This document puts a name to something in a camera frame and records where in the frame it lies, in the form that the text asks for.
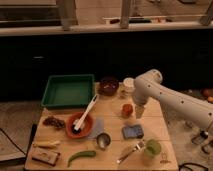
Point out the metal fork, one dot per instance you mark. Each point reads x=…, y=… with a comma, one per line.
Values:
x=139, y=146

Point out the blue sponge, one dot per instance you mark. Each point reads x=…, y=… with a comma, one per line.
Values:
x=134, y=131

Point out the red apple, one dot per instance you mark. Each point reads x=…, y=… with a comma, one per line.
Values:
x=127, y=110

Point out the green chili pepper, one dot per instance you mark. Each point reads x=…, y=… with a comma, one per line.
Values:
x=88, y=153

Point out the brown wooden block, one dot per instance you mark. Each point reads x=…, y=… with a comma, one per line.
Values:
x=45, y=156

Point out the dark purple bowl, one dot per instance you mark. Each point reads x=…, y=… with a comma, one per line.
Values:
x=108, y=86

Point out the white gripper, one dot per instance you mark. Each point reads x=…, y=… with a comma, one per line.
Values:
x=139, y=110

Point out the white dish brush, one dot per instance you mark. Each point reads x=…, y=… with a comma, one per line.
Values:
x=78, y=122

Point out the green plastic tray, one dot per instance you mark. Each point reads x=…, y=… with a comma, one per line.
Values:
x=68, y=91

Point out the small metal cup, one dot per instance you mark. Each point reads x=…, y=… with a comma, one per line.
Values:
x=103, y=140

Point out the green mug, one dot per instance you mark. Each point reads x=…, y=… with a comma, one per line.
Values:
x=152, y=148

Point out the white paper cup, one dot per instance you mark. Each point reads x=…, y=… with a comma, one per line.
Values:
x=128, y=85

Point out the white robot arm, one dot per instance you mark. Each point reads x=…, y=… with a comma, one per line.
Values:
x=149, y=84

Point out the dark grape bunch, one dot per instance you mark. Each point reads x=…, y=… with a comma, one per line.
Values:
x=55, y=122

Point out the yellow banana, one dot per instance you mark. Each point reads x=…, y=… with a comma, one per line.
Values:
x=46, y=144

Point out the grey cloth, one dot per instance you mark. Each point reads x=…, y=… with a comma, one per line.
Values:
x=97, y=129

